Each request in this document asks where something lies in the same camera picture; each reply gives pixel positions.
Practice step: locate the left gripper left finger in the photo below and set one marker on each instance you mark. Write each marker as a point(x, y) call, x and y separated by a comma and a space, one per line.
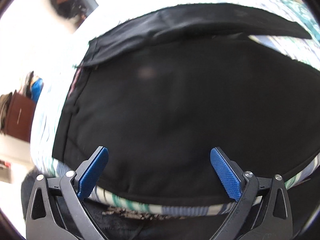
point(43, 219)

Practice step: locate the striped bed cover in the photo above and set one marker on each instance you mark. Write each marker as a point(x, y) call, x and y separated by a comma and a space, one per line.
point(64, 65)

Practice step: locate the brown wooden dresser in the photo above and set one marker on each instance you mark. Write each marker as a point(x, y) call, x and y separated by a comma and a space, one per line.
point(19, 118)

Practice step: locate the black pants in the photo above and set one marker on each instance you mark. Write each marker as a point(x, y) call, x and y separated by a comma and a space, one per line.
point(162, 90)

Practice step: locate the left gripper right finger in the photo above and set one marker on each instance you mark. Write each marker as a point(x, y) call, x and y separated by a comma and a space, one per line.
point(262, 207)

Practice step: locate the clothes pile on dresser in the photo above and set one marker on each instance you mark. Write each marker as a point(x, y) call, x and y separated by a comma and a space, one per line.
point(32, 87)

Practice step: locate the dark coats on rack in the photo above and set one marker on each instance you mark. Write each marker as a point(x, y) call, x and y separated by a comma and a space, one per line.
point(75, 10)

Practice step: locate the operator black trousers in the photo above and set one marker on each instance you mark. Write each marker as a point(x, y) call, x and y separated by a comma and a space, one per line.
point(115, 226)

